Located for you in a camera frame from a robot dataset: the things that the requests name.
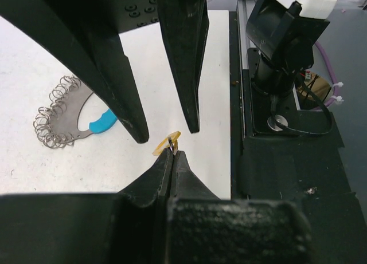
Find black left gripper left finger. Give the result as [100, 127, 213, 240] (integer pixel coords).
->
[1, 149, 174, 263]

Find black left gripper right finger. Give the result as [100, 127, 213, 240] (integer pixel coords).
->
[165, 151, 315, 263]

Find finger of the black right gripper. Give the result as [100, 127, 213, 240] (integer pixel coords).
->
[157, 0, 209, 133]
[1, 0, 149, 144]

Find yellow tag key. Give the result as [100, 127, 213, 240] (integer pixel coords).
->
[153, 131, 181, 156]

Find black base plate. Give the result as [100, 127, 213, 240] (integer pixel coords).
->
[232, 0, 366, 263]

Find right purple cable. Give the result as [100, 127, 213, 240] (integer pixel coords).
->
[314, 42, 345, 113]

